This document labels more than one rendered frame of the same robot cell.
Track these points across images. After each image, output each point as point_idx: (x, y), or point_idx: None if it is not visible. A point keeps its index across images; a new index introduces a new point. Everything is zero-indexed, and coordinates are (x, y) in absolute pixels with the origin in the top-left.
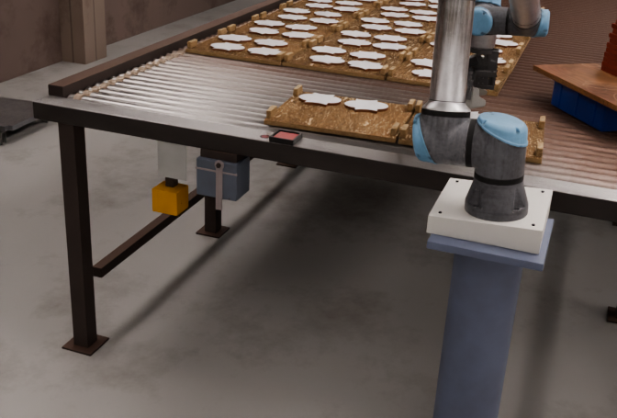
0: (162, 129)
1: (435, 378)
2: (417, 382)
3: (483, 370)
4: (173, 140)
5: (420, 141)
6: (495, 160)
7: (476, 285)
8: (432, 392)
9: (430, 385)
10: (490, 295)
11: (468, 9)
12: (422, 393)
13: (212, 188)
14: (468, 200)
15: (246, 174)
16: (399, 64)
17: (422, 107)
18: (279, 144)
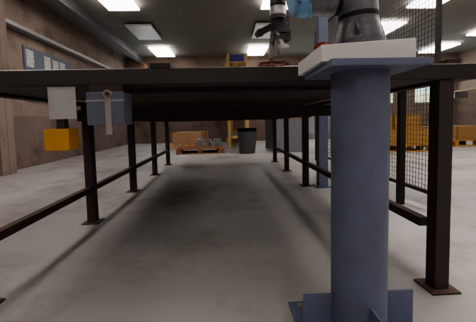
0: (52, 75)
1: (276, 259)
2: (267, 264)
3: (382, 185)
4: (63, 82)
5: None
6: None
7: (367, 102)
8: (280, 267)
9: (275, 263)
10: (380, 110)
11: None
12: (275, 269)
13: (102, 117)
14: (344, 36)
15: (129, 107)
16: None
17: None
18: (159, 69)
